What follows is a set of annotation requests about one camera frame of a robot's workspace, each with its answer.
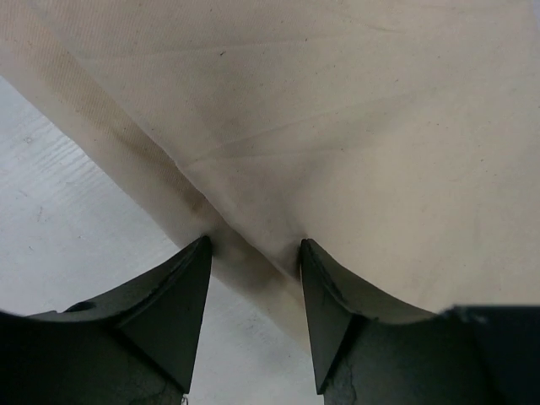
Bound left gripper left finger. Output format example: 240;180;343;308
1;236;212;404

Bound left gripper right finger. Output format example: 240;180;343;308
299;239;539;404

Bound beige cloth wrap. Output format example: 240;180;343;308
1;1;539;345

